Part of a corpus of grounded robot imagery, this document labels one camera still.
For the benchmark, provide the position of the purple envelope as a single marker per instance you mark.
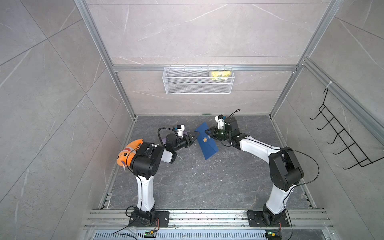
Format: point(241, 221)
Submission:
point(165, 138)

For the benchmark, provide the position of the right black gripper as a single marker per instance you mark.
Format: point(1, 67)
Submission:
point(213, 135)

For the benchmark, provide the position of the yellow item in basket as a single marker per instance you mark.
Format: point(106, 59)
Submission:
point(220, 75)

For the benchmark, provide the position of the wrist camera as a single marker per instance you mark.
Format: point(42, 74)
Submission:
point(180, 130)
point(226, 123)

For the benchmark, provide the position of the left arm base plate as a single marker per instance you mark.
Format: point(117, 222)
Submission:
point(149, 219)

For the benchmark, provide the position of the white wire mesh basket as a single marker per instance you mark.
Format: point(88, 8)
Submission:
point(195, 80)

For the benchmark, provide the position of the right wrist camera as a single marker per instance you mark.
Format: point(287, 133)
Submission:
point(226, 123)

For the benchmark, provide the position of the aluminium mounting rail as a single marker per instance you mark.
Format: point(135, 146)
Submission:
point(301, 224)

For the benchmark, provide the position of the black wire hook rack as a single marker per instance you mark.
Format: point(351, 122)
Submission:
point(349, 144)

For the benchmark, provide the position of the dark blue envelope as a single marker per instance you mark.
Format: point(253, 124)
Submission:
point(207, 144)

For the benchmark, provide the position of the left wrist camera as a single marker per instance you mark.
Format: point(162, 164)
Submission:
point(180, 130)

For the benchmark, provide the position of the orange fish plush toy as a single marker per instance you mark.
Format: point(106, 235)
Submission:
point(125, 157)

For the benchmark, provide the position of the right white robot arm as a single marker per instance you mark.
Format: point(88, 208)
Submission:
point(285, 169)

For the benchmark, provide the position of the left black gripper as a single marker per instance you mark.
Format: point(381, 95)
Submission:
point(187, 140)

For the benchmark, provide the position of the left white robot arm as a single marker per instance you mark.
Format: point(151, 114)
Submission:
point(143, 160)

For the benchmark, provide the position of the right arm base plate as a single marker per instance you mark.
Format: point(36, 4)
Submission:
point(260, 219)

